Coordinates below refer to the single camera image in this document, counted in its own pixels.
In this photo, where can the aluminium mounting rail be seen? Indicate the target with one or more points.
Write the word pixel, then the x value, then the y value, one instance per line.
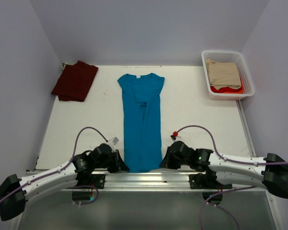
pixel 146 179

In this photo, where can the white plastic basket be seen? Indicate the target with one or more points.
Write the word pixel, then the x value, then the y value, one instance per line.
pixel 238 59

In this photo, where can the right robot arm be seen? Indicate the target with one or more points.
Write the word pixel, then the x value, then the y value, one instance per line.
pixel 218 171

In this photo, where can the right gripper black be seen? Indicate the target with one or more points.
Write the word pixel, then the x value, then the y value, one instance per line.
pixel 167 162

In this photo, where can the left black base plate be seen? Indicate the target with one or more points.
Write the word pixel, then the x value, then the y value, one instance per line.
pixel 97 180

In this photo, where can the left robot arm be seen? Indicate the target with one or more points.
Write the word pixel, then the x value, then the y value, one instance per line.
pixel 16 192

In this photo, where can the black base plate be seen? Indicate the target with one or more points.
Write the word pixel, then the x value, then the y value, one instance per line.
pixel 206 181
pixel 97 180

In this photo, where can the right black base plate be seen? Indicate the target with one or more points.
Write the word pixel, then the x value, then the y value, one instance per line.
pixel 206 181

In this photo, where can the folded maroon t shirt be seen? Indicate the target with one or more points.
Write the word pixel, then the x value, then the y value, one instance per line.
pixel 75 82

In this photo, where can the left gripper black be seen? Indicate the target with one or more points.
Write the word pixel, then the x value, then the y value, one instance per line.
pixel 118 162

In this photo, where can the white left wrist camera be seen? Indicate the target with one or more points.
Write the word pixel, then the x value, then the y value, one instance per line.
pixel 113 141

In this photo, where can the red orange t shirt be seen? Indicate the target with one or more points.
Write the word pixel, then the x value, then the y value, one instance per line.
pixel 227 85

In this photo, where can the beige folded t shirt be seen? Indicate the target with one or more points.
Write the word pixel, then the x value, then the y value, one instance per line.
pixel 221 69

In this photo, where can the blue t shirt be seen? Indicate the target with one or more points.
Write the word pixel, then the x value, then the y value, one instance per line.
pixel 142 121

